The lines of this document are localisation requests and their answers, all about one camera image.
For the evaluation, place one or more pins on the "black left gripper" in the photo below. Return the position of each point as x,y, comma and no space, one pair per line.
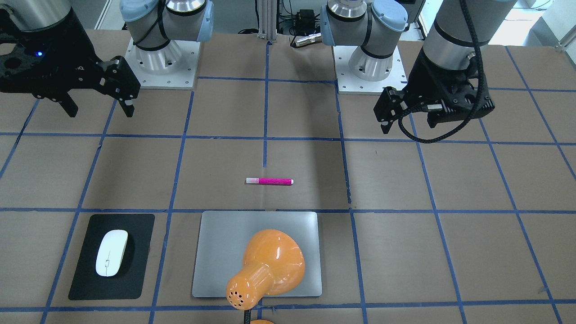
426,77

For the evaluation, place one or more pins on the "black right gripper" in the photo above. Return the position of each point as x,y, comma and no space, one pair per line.
72,50

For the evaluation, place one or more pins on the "pink marker pen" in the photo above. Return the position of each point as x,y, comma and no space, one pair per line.
270,181

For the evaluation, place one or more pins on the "white computer mouse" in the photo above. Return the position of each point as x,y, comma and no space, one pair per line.
111,252

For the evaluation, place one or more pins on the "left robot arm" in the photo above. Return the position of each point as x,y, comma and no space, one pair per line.
459,27

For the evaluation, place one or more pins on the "black mousepad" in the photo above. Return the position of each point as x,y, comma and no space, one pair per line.
128,283

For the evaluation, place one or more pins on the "silver laptop notebook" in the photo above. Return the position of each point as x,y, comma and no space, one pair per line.
223,237

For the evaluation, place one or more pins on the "silver metal connector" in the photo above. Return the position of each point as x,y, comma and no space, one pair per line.
306,40

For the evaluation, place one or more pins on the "orange desk lamp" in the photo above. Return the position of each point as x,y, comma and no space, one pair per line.
272,264

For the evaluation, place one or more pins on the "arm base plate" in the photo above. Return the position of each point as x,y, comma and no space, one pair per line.
162,72
359,74

